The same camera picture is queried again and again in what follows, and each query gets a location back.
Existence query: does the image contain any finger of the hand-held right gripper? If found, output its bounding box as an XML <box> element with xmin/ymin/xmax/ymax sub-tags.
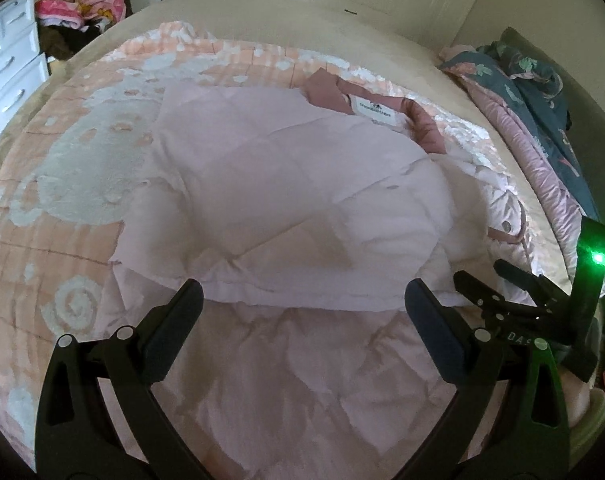
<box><xmin>493</xmin><ymin>259</ymin><xmax>579</xmax><ymax>312</ymax></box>
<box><xmin>453</xmin><ymin>270</ymin><xmax>535</xmax><ymax>317</ymax></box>

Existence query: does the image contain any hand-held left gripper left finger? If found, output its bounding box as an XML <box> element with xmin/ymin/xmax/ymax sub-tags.
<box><xmin>34</xmin><ymin>279</ymin><xmax>218</xmax><ymax>480</ymax></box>

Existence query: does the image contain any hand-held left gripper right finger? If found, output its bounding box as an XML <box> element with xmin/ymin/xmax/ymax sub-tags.
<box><xmin>405</xmin><ymin>279</ymin><xmax>570</xmax><ymax>480</ymax></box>

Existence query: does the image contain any pink quilted jacket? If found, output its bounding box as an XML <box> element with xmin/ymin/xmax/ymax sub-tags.
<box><xmin>109</xmin><ymin>72</ymin><xmax>539</xmax><ymax>480</ymax></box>

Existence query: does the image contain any blue floral pink quilt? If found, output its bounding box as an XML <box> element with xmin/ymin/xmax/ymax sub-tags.
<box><xmin>438</xmin><ymin>39</ymin><xmax>602</xmax><ymax>242</ymax></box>

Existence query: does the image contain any orange checked blanket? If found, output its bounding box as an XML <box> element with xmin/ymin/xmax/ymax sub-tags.
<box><xmin>0</xmin><ymin>20</ymin><xmax>545</xmax><ymax>473</ymax></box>

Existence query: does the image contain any bed with beige sheet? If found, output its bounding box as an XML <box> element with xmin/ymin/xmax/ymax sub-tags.
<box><xmin>0</xmin><ymin>0</ymin><xmax>605</xmax><ymax>461</ymax></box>

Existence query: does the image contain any dark clothing pile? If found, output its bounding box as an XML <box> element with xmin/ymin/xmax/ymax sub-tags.
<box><xmin>36</xmin><ymin>0</ymin><xmax>134</xmax><ymax>63</ymax></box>

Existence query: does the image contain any white drawer chest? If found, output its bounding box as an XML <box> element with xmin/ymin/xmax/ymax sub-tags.
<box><xmin>0</xmin><ymin>0</ymin><xmax>52</xmax><ymax>137</ymax></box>

